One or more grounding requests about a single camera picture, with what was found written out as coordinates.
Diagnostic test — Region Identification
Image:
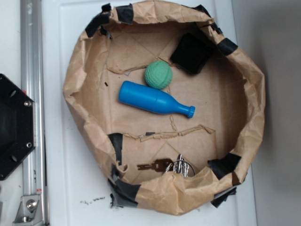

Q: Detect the silver key bunch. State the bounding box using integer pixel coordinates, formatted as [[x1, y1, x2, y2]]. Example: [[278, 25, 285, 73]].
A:
[[165, 154, 196, 177]]

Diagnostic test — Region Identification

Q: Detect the silver corner bracket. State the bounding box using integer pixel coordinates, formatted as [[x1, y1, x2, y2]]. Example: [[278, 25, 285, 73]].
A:
[[12, 194, 43, 226]]

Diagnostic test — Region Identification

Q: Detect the black box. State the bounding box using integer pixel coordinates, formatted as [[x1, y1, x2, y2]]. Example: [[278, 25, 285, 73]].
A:
[[170, 33, 214, 74]]

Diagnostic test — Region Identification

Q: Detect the brown paper bag bin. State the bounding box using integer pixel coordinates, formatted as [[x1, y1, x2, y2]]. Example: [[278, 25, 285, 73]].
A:
[[63, 0, 265, 215]]

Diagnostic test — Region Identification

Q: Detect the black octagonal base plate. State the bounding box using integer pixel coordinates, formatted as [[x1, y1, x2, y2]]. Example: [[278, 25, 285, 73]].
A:
[[0, 74, 35, 181]]

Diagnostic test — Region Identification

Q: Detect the green foam ball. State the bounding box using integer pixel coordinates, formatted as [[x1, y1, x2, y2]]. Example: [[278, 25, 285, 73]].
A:
[[144, 61, 173, 89]]

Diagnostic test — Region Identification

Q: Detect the brown key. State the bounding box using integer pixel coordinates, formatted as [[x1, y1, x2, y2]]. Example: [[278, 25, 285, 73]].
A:
[[137, 159, 174, 172]]

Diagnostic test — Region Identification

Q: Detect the blue plastic bottle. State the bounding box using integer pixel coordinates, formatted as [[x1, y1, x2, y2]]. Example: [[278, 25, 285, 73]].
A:
[[119, 81, 195, 118]]

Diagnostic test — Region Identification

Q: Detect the aluminium profile rail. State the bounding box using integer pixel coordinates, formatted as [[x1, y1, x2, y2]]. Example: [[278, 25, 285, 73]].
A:
[[20, 0, 49, 226]]

